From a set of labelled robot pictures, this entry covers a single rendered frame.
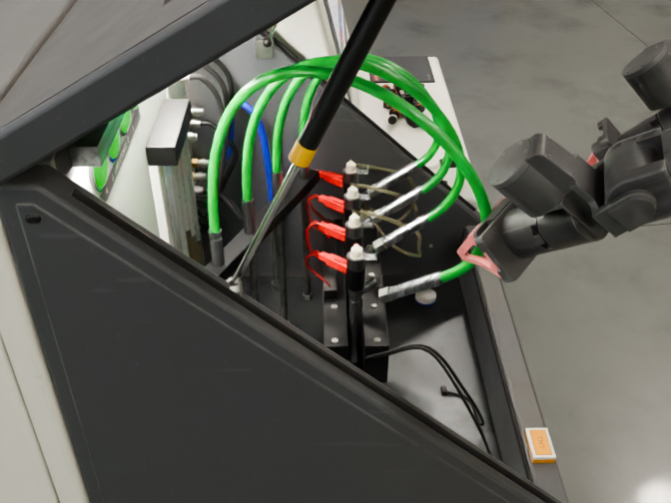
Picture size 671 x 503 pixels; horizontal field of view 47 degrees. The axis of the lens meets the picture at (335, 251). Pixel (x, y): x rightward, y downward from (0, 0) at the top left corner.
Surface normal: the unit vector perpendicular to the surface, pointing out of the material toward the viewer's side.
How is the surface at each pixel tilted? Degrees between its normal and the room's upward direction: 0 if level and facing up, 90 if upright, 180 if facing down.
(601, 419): 0
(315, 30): 90
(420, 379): 0
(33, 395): 90
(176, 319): 90
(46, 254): 90
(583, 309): 0
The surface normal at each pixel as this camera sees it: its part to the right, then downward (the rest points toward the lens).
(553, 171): -0.23, 0.69
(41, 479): 0.02, 0.60
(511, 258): 0.47, -0.17
